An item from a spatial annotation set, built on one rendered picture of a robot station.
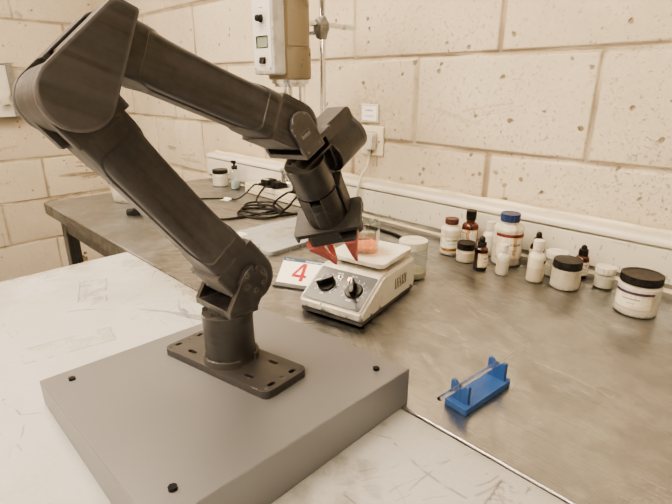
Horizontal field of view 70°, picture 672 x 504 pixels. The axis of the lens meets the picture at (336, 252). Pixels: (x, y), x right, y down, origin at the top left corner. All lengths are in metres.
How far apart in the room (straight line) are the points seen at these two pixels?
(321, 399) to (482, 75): 0.91
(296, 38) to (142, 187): 0.75
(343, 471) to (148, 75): 0.44
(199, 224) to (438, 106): 0.89
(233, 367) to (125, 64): 0.35
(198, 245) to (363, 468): 0.30
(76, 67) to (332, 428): 0.41
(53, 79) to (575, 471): 0.62
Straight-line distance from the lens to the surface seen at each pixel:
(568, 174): 1.17
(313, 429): 0.51
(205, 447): 0.51
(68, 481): 0.61
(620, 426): 0.69
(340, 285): 0.83
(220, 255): 0.55
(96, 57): 0.48
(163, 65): 0.53
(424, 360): 0.73
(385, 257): 0.86
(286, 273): 0.98
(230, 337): 0.60
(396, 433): 0.60
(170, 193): 0.53
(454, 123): 1.28
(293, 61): 1.19
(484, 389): 0.67
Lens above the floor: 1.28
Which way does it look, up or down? 20 degrees down
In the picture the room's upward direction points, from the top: straight up
